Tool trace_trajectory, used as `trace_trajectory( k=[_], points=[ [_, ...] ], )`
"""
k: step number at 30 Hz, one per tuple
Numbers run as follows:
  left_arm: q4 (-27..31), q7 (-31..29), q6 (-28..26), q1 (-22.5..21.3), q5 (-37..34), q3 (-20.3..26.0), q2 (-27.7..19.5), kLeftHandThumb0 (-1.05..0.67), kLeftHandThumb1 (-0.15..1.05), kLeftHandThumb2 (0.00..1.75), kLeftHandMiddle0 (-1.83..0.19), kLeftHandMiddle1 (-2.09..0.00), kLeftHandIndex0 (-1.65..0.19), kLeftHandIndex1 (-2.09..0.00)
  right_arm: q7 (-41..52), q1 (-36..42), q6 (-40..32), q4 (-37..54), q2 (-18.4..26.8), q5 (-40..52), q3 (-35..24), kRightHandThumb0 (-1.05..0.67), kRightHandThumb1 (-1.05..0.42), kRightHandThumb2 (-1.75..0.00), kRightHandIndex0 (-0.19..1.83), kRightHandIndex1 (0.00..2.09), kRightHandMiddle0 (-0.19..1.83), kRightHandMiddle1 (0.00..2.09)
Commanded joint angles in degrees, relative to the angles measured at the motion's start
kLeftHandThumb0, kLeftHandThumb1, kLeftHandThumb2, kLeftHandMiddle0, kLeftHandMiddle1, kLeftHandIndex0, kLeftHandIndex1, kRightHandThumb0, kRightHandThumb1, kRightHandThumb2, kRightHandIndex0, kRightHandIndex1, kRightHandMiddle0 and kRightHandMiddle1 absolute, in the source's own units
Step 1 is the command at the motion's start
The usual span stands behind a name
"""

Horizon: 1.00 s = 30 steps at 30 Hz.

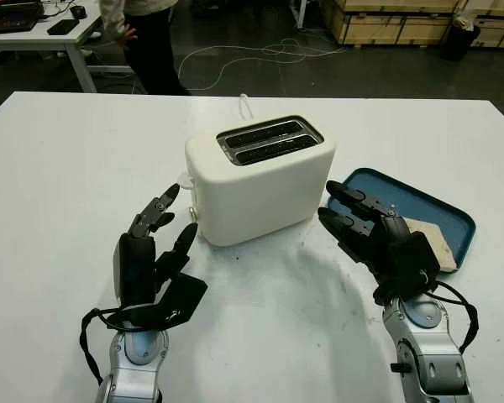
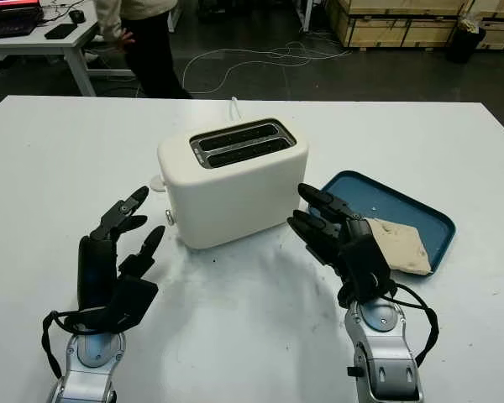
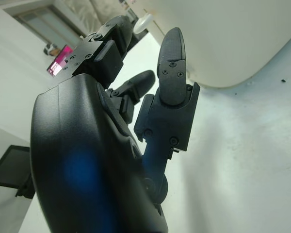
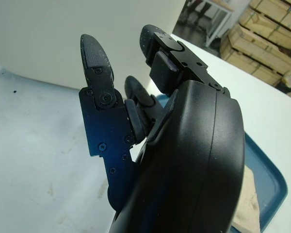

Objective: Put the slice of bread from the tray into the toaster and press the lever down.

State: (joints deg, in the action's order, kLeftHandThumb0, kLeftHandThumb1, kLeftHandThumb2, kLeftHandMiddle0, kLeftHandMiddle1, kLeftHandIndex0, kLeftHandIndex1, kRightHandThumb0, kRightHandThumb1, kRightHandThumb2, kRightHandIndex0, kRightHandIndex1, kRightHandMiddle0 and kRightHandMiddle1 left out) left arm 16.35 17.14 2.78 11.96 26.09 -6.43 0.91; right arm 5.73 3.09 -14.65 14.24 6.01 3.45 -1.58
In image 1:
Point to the white office desk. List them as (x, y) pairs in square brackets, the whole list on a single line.
[(29, 40)]

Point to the black smartphone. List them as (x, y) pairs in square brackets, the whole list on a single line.
[(62, 27)]

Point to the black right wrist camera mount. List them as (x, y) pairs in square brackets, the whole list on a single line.
[(420, 260)]

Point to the blue plastic tray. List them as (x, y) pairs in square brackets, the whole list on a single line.
[(403, 193)]

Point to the black computer mouse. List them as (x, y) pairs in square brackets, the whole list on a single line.
[(78, 11)]

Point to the silver toaster dial knob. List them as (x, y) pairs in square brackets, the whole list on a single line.
[(193, 212)]

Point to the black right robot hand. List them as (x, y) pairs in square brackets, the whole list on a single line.
[(386, 252)]

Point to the black laptop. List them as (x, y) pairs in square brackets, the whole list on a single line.
[(8, 17)]

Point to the white two-slot toaster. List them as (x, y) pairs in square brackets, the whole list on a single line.
[(260, 189)]

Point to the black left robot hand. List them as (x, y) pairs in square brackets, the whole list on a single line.
[(136, 268)]

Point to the white toaster lever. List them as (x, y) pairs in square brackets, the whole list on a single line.
[(185, 181)]

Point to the white bread slice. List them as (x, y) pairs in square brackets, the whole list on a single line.
[(434, 243)]

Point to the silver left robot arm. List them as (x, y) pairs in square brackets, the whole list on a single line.
[(138, 369)]

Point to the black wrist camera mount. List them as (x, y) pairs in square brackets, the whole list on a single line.
[(420, 260), (176, 302)]

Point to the wooden shipping crate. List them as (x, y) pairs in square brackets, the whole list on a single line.
[(386, 25), (500, 25)]

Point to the person in black trousers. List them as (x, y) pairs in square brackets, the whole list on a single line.
[(151, 46)]

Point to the black trash bin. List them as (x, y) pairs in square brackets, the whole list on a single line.
[(460, 44)]

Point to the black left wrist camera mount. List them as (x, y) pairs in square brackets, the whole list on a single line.
[(176, 302)]

